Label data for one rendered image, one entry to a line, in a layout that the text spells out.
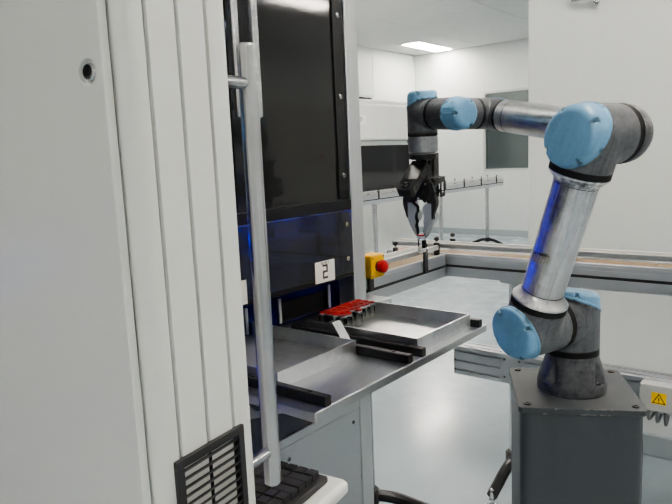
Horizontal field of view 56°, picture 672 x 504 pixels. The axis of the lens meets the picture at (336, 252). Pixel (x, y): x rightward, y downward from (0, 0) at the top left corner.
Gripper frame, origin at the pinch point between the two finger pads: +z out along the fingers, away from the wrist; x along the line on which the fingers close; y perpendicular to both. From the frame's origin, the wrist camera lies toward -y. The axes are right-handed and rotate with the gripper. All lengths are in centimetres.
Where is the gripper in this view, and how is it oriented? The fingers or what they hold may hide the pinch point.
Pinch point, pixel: (420, 232)
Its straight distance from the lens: 163.8
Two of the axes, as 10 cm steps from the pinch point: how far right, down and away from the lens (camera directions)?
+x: -8.1, -0.9, 5.8
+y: 5.8, -2.2, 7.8
